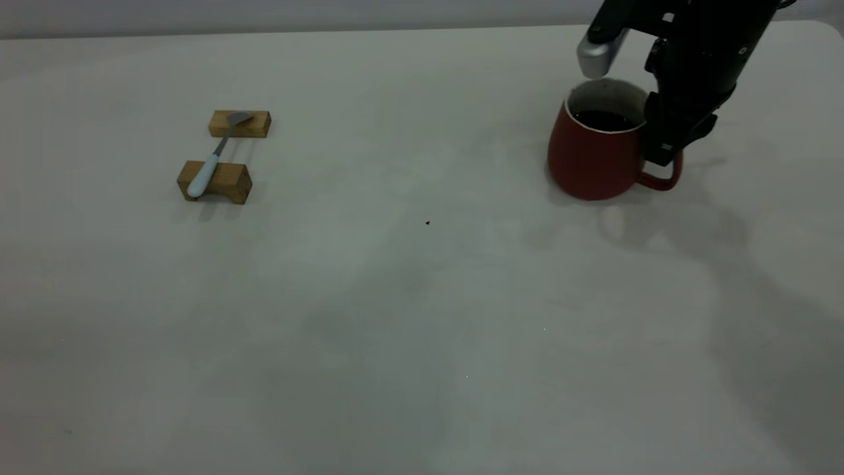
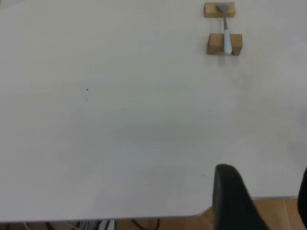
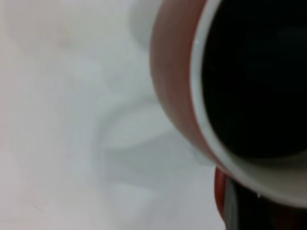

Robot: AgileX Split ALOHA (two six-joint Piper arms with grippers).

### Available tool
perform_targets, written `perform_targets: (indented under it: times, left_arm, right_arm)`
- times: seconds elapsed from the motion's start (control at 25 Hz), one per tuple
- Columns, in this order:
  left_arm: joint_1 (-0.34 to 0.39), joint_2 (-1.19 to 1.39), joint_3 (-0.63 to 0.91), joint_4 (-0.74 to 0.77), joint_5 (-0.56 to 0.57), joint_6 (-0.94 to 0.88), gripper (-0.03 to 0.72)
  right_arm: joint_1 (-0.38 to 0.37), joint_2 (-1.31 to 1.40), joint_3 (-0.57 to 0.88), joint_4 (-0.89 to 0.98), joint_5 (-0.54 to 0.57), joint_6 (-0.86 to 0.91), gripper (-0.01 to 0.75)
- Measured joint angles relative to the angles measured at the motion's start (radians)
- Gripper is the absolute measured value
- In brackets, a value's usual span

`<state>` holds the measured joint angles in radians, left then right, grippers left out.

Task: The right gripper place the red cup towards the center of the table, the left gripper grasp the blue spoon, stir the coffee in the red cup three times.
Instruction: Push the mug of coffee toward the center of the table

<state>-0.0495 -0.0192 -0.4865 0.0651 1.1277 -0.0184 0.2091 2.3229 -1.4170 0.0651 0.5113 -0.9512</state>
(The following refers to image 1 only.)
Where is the red ceramic mug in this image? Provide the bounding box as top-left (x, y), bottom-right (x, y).
top-left (546, 78), bottom-right (684, 201)

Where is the spoon with pale blue handle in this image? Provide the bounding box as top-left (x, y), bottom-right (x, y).
top-left (187, 111), bottom-right (255, 199)

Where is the arched wooden block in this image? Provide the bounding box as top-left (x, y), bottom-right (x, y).
top-left (177, 160), bottom-right (253, 205)

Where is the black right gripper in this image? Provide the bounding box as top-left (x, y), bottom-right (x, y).
top-left (642, 0), bottom-right (780, 167)

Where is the flat wooden block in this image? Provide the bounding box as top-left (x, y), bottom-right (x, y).
top-left (209, 110), bottom-right (272, 139)

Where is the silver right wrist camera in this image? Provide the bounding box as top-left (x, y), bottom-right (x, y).
top-left (577, 0), bottom-right (676, 80)

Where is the dark coffee liquid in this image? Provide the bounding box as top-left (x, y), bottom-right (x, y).
top-left (572, 109), bottom-right (638, 133)

